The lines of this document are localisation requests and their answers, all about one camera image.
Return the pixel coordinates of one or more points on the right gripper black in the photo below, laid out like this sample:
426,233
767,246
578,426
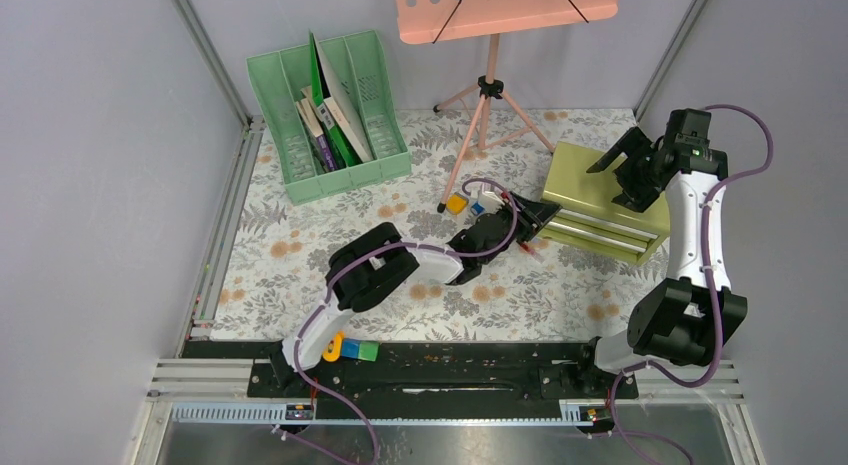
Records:
634,143

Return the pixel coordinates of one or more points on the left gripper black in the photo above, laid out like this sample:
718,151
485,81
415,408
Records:
533,216

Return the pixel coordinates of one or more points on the yellow-green drawer cabinet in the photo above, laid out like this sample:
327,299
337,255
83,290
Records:
588,218

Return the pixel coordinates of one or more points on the purple Treehouse book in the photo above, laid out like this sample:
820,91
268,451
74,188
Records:
316,136

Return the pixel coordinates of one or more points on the white binder folder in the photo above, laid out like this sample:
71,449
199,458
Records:
344,104

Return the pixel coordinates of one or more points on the green plastic folder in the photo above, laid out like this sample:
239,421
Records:
331,111

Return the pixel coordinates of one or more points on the blue grey toy piece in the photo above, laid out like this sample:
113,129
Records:
476,209

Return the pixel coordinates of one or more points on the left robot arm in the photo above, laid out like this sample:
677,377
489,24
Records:
369,269

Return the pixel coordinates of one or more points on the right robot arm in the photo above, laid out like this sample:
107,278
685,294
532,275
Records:
688,317

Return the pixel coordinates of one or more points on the red transparent pen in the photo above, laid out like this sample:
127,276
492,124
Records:
527,248

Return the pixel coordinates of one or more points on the floral table mat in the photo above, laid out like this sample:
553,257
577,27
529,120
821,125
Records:
281,250

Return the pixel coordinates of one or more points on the yellow toy block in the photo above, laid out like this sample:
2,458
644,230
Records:
456,203

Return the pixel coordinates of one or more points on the orange blue green block stack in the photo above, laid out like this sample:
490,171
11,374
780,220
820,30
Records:
342,347

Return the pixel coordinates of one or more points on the green desktop file organizer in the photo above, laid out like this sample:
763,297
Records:
352,94

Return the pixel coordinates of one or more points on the pink music stand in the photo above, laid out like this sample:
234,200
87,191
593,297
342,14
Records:
433,21

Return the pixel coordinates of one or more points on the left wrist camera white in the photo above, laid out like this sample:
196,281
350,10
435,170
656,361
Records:
490,201

